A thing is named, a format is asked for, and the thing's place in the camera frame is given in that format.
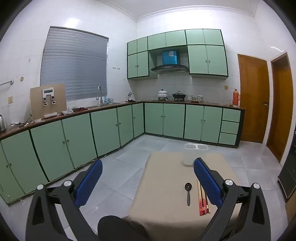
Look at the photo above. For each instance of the white rag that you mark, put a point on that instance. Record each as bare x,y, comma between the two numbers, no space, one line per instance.
67,112

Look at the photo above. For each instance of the black spoon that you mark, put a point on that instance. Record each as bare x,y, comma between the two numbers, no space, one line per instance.
188,197

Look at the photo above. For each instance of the chrome kitchen faucet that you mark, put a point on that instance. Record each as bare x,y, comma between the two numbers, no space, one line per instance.
100,97

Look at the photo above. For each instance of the bundle of chopsticks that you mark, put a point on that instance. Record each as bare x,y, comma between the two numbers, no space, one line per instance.
200,204

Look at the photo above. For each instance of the plain wooden door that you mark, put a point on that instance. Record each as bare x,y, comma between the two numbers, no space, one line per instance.
281,109

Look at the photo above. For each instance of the green wall cabinet unit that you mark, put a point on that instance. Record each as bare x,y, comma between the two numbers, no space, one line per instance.
196,58

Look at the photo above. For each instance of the person's leg in dark pants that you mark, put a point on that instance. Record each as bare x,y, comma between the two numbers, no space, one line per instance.
115,229

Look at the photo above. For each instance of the white two-compartment utensil holder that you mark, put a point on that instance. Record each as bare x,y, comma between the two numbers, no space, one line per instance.
188,157

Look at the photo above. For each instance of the brown cardboard box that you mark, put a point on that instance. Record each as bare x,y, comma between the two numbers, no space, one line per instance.
60,99

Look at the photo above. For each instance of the range hood with blue film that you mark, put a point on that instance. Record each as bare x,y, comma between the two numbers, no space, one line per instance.
171,58

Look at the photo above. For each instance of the steel electric kettle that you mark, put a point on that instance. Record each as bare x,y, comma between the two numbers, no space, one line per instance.
2,124

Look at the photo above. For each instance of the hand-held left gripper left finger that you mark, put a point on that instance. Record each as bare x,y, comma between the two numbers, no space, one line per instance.
89,183

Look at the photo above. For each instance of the black wok with lid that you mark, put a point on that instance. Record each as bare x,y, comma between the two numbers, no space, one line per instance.
178,95

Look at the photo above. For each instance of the black cabinet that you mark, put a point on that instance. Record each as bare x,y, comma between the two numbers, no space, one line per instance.
289,173

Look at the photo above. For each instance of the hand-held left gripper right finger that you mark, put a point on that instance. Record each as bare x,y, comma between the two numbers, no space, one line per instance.
208,183

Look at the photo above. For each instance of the beige table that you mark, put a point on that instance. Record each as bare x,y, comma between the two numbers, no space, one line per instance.
168,185

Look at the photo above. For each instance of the grey window blind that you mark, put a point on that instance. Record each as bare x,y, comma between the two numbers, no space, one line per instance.
74,64

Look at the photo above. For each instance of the white cooking pot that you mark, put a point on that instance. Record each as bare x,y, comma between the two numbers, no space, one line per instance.
162,94

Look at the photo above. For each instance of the orange thermos flask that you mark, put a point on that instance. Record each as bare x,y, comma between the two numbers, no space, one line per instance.
236,98

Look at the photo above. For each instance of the glass jar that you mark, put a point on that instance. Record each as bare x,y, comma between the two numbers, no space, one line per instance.
200,99

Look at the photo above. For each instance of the white water purifier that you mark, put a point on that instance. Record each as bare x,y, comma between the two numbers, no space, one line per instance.
48,91

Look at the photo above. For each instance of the green base cabinet unit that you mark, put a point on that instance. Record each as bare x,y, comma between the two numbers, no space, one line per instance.
104,129

